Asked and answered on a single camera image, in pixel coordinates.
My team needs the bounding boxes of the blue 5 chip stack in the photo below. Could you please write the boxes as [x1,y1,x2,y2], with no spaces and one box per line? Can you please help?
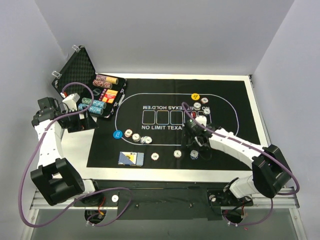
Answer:
[189,150,199,160]

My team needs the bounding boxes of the grey chips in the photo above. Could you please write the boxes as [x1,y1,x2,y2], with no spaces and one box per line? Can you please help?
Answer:
[193,102,202,111]
[132,133,141,142]

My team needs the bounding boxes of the grey 1 chip stack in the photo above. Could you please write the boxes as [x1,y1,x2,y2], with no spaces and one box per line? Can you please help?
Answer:
[173,150,182,159]

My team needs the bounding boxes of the red chips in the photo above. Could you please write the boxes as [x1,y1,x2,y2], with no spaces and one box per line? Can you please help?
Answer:
[124,129,133,138]
[200,97,209,105]

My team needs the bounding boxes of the yellow big blind button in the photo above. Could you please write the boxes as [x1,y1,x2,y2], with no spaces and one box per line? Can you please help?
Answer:
[191,93,200,101]

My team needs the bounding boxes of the red 100 chip stack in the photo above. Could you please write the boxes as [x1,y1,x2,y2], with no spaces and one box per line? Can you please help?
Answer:
[151,152,160,161]

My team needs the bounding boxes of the blue small blind button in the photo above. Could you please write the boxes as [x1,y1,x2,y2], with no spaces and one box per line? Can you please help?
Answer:
[112,130,123,140]

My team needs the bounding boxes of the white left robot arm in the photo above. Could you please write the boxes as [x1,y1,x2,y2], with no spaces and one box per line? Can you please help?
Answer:
[30,93,103,206]

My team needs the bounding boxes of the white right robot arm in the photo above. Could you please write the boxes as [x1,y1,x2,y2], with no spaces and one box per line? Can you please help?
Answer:
[183,119,292,205]

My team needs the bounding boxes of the black poker table mat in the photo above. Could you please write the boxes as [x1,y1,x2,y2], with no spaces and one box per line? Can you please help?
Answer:
[87,79,262,171]

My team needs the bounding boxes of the teal chip roll lower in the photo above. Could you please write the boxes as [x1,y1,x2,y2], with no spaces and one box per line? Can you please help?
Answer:
[77,103,104,115]

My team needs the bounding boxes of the teal chip roll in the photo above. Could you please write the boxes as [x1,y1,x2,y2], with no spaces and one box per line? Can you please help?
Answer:
[81,97,107,109]
[77,103,104,115]

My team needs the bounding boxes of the black round dealer puck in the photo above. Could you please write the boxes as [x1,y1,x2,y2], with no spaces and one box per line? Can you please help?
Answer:
[92,88,101,96]

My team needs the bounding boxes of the black chip carrying case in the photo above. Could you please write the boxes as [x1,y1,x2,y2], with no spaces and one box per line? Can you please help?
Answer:
[51,45,127,119]

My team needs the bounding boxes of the teal chip roll upper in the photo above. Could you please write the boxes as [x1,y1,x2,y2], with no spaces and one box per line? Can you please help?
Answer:
[81,97,107,109]

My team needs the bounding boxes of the orange card deck box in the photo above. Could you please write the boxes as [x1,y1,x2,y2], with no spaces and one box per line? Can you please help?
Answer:
[99,88,118,104]

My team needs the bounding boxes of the brown chip roll top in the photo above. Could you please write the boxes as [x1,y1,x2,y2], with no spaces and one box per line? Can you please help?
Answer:
[95,74,119,85]

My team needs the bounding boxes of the blue playing card box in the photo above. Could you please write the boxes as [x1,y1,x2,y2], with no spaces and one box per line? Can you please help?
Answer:
[118,151,144,167]

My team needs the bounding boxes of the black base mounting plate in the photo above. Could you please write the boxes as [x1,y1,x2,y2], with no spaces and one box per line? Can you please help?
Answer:
[75,180,254,223]

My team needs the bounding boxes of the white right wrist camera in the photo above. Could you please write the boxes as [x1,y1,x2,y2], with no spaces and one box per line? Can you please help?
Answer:
[195,115,207,127]

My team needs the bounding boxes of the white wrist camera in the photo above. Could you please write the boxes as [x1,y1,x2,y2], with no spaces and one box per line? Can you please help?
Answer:
[195,115,207,127]
[62,93,80,113]

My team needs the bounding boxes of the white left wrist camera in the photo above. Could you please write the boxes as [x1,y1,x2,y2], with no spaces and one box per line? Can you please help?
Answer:
[62,93,80,113]

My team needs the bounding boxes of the aluminium front rail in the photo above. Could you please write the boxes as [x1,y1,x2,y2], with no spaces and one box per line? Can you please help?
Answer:
[31,188,300,209]

